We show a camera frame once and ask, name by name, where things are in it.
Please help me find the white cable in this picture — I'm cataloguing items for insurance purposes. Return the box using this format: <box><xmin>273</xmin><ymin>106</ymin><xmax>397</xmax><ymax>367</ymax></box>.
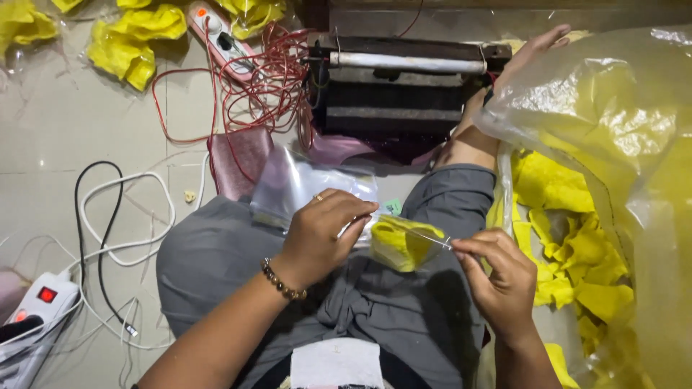
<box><xmin>0</xmin><ymin>151</ymin><xmax>210</xmax><ymax>351</ymax></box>

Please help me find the white power strip red switch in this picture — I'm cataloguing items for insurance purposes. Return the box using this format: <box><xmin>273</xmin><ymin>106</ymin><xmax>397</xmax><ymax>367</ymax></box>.
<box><xmin>0</xmin><ymin>271</ymin><xmax>82</xmax><ymax>389</ymax></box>

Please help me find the pink white power strip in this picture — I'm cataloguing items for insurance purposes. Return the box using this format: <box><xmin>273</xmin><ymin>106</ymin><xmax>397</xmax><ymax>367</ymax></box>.
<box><xmin>187</xmin><ymin>0</ymin><xmax>259</xmax><ymax>83</ymax></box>

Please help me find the black cable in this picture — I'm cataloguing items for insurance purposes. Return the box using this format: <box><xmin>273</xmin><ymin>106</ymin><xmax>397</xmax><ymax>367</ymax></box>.
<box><xmin>74</xmin><ymin>160</ymin><xmax>139</xmax><ymax>338</ymax></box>

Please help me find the person's white shirt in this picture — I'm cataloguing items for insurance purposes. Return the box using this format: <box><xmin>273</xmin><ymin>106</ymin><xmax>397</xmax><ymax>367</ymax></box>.
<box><xmin>290</xmin><ymin>337</ymin><xmax>386</xmax><ymax>389</ymax></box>

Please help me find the brown bead bracelet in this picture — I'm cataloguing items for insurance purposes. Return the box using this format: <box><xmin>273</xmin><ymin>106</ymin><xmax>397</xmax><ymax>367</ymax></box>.
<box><xmin>261</xmin><ymin>257</ymin><xmax>308</xmax><ymax>301</ymax></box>

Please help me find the heap of yellow cloths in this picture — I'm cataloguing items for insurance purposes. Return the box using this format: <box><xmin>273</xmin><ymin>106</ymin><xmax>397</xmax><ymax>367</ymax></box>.
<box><xmin>485</xmin><ymin>149</ymin><xmax>655</xmax><ymax>389</ymax></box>

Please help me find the person's left hand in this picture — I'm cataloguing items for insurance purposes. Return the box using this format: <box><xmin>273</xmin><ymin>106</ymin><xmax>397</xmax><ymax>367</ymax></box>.
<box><xmin>269</xmin><ymin>188</ymin><xmax>380</xmax><ymax>292</ymax></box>

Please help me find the pink plastic bag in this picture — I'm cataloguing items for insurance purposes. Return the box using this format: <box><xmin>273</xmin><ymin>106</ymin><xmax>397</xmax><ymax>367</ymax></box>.
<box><xmin>207</xmin><ymin>126</ymin><xmax>275</xmax><ymax>202</ymax></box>

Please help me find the stack of clear plastic bags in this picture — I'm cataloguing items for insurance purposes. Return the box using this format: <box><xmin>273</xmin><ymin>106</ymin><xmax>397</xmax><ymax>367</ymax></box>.
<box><xmin>250</xmin><ymin>145</ymin><xmax>380</xmax><ymax>246</ymax></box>

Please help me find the black adapter plug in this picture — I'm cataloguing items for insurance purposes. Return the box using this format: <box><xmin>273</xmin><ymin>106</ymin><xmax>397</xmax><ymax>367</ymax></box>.
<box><xmin>0</xmin><ymin>315</ymin><xmax>45</xmax><ymax>345</ymax></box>

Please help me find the tangled red wire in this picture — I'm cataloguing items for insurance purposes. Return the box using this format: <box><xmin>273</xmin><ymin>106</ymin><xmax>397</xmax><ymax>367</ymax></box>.
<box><xmin>151</xmin><ymin>17</ymin><xmax>315</xmax><ymax>184</ymax></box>

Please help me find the person's bare foot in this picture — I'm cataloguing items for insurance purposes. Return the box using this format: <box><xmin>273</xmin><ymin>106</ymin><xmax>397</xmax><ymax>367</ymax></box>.
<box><xmin>432</xmin><ymin>24</ymin><xmax>572</xmax><ymax>170</ymax></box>

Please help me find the pink plastic sheet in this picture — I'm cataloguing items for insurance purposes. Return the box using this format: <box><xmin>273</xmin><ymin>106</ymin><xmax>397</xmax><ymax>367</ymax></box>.
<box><xmin>305</xmin><ymin>132</ymin><xmax>440</xmax><ymax>168</ymax></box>

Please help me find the clear bag with yellow cloth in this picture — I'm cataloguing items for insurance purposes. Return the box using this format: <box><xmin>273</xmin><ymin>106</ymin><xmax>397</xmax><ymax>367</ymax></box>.
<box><xmin>369</xmin><ymin>214</ymin><xmax>454</xmax><ymax>273</ymax></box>

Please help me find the large clear plastic sack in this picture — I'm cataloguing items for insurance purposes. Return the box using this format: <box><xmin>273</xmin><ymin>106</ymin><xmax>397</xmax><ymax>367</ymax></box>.
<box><xmin>474</xmin><ymin>24</ymin><xmax>692</xmax><ymax>389</ymax></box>

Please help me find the black heat sealer machine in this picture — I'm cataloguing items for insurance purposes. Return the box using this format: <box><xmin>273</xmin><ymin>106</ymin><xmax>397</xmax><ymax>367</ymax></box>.
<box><xmin>307</xmin><ymin>31</ymin><xmax>513</xmax><ymax>142</ymax></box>

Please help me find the person's right hand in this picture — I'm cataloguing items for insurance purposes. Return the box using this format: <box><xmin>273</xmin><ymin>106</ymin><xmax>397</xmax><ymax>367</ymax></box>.
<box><xmin>451</xmin><ymin>227</ymin><xmax>539</xmax><ymax>339</ymax></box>

